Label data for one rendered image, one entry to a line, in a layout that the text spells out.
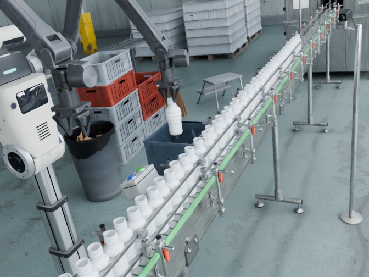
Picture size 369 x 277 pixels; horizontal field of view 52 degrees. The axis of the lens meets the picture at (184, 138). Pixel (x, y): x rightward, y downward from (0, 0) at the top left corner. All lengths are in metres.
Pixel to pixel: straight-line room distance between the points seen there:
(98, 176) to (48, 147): 1.77
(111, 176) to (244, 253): 1.40
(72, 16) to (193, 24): 6.73
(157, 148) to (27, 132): 0.81
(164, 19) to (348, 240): 6.72
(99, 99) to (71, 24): 2.35
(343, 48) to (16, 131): 5.10
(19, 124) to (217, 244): 1.72
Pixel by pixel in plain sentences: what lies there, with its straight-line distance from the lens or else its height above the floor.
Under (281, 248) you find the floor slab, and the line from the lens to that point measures 2.76.
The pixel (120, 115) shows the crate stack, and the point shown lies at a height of 0.52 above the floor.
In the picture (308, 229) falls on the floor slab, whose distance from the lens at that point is 2.92.
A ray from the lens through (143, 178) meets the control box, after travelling 1.45.
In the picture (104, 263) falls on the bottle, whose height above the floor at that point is 1.12.
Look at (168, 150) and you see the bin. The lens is 2.12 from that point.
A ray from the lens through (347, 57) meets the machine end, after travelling 6.07.
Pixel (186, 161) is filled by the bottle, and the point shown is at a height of 1.15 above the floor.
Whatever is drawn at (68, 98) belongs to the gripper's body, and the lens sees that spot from 1.12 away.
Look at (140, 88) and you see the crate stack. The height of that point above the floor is 0.62.
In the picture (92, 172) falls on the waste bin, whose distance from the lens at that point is 3.40.
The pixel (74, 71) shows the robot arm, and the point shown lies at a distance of 1.08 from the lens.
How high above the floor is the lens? 1.80
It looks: 24 degrees down
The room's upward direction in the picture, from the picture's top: 9 degrees counter-clockwise
